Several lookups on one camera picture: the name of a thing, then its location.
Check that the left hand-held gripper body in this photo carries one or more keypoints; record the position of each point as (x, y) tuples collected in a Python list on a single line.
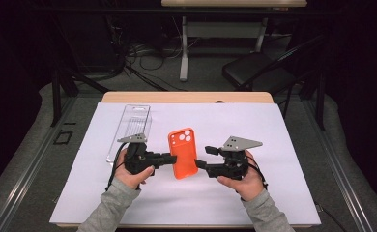
[(136, 159)]

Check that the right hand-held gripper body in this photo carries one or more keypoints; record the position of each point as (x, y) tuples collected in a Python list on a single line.
[(235, 164)]

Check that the orange phone case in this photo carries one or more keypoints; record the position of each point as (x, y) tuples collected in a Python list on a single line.
[(183, 154)]

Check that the clear plastic packaging box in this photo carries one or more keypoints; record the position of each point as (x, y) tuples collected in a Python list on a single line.
[(135, 119)]

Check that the person's left hand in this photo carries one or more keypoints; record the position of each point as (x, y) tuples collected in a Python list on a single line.
[(130, 179)]

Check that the person's right hand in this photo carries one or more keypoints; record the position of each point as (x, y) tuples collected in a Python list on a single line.
[(247, 187)]

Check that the white table board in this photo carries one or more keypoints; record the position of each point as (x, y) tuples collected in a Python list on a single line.
[(183, 199)]

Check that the wooden table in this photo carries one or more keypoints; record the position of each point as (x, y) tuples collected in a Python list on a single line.
[(177, 96)]

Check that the black folding chair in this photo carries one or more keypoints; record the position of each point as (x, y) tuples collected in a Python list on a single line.
[(251, 69)]

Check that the black metal stand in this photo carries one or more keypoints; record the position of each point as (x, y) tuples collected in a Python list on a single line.
[(320, 103), (56, 96)]

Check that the white-legged desk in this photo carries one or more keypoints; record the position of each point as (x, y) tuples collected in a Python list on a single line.
[(222, 29)]

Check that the aluminium floor rail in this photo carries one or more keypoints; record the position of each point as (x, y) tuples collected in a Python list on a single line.
[(338, 167), (28, 167)]

